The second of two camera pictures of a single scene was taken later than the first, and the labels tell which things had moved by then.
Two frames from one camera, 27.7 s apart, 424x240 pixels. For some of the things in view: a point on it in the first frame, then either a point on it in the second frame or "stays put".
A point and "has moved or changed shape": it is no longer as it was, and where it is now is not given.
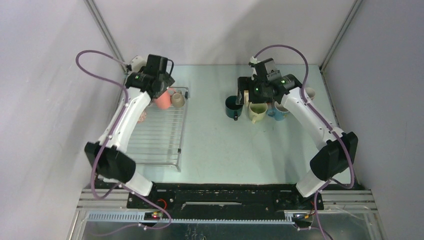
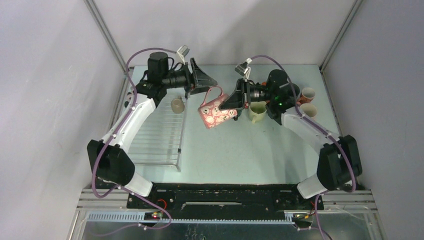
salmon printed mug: x=310 y=92 stays put
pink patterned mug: x=142 y=117 has moved or changed shape
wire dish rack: x=159 y=139 stays put
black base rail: x=225 y=201 stays put
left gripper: x=167 y=81 -> x=202 y=81
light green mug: x=257 y=111 stays put
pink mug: x=163 y=101 has moved or changed shape
